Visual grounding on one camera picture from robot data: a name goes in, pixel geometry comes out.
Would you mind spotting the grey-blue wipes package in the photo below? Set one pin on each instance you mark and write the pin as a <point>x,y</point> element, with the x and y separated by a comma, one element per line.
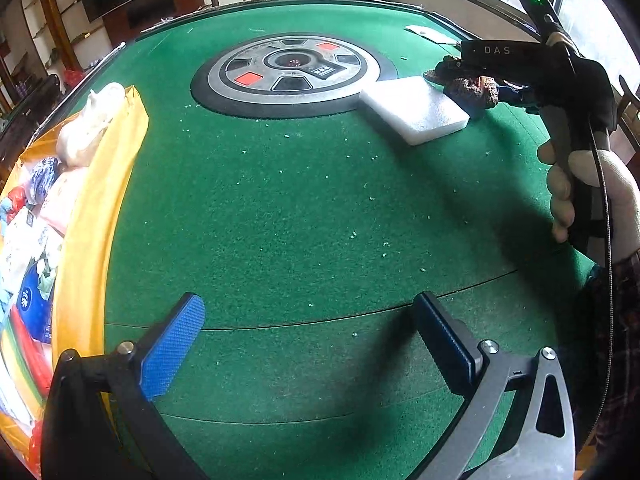
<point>29,241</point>

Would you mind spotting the white gloved right hand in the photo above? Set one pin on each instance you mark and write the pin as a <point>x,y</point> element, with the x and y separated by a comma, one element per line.
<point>593,199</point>

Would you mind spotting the white paper slip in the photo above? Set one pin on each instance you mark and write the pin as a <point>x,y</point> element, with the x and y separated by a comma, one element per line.
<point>431,35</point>

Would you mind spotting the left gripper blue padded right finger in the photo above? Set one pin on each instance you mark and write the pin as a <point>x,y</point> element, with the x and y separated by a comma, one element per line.
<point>450,343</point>

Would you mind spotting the white foam block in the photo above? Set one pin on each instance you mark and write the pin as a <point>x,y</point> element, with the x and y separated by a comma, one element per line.
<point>414,109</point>

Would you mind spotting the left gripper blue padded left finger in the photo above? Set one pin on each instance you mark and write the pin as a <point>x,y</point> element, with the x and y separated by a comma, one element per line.
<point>165,345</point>

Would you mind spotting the pack of coloured sponge cloths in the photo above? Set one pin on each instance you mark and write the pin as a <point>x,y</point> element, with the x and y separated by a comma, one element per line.
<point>28,362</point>

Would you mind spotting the blue white plastic bag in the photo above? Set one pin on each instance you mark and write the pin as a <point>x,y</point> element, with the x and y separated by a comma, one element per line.
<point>43,176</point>

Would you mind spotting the white cloth bundle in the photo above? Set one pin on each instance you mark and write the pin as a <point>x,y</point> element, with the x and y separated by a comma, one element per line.
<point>79,139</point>

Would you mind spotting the round mahjong table centre panel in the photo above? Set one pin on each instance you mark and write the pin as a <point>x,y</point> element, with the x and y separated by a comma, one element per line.
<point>286,76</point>

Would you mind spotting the yellow-edged white tray box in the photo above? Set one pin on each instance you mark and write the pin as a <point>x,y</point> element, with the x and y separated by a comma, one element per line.
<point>78,310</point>

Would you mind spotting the blue tissue pack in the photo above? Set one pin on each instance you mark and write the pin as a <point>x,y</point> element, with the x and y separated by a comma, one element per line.
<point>34,303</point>

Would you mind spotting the pink tissue pack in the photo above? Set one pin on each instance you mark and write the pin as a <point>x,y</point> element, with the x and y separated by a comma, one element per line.
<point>60,203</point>

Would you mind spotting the brown furry item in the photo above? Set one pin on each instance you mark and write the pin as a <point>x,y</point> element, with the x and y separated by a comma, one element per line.
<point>473,94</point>

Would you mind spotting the red plastic bag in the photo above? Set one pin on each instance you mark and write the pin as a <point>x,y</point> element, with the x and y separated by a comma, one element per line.
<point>14,202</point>

